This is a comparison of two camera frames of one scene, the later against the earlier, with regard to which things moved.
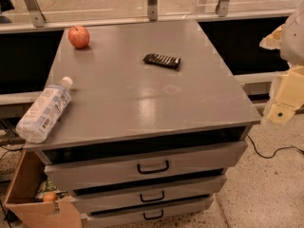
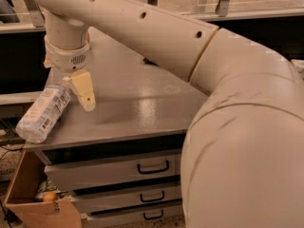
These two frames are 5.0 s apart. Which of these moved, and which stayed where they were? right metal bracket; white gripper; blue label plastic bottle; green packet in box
Moved: white gripper
Stayed: right metal bracket; blue label plastic bottle; green packet in box
